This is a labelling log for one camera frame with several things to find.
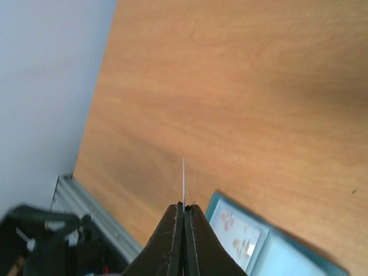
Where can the red card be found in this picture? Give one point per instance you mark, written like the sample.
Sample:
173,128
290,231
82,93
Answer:
183,184

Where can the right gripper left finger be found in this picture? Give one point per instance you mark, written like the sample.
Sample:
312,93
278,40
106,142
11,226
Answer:
162,254

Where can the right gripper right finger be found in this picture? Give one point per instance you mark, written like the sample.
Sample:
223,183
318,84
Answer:
203,253

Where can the front aluminium rail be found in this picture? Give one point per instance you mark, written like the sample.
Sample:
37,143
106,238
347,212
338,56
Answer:
72,197

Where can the blue card holder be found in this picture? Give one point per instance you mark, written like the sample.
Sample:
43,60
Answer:
279,253

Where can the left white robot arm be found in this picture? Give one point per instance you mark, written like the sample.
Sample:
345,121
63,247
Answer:
39,242

